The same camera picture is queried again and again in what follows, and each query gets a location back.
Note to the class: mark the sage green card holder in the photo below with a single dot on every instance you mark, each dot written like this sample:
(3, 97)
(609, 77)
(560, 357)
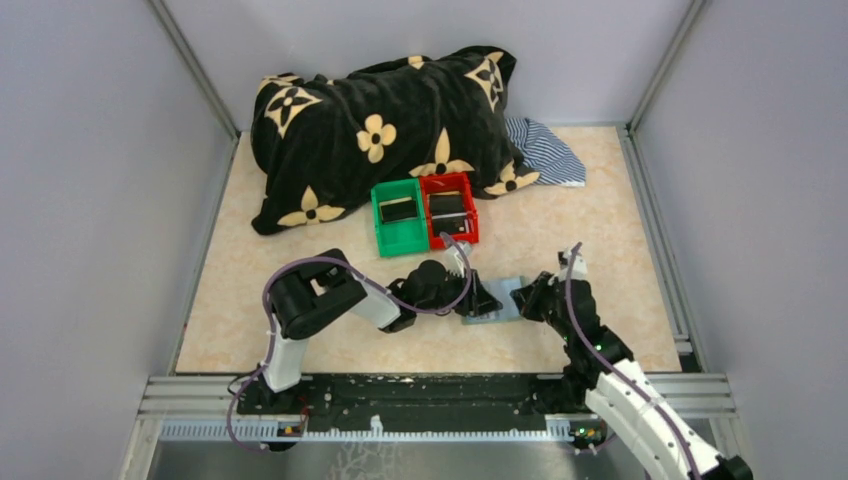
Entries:
(501, 288)

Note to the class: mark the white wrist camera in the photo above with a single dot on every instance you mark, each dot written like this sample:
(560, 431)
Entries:
(573, 266)
(456, 258)

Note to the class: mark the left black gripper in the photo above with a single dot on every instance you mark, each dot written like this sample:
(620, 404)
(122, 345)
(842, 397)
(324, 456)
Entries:
(478, 300)

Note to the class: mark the black floral blanket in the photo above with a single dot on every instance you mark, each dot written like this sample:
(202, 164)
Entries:
(323, 144)

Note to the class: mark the blue striped cloth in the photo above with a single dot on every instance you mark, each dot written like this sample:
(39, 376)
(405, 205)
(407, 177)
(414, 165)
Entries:
(546, 153)

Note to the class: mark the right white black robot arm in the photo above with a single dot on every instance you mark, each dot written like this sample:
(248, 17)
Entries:
(603, 377)

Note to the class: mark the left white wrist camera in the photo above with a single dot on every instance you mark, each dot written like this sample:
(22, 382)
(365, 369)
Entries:
(456, 258)

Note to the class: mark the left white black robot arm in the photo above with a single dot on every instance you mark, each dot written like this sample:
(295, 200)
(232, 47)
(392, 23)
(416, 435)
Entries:
(306, 296)

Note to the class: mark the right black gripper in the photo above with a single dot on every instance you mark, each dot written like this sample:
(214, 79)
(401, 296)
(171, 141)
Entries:
(527, 298)

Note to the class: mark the green plastic bin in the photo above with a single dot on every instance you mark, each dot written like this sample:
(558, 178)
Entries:
(404, 237)

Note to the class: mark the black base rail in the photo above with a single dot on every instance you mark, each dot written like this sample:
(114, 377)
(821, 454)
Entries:
(455, 403)

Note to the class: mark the dark credit card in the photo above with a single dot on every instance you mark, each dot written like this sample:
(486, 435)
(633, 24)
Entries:
(452, 224)
(446, 203)

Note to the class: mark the red plastic bin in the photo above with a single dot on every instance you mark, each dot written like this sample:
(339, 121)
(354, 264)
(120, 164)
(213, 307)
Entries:
(455, 182)

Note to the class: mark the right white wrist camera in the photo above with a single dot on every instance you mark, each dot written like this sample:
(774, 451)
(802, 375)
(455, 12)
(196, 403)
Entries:
(573, 266)

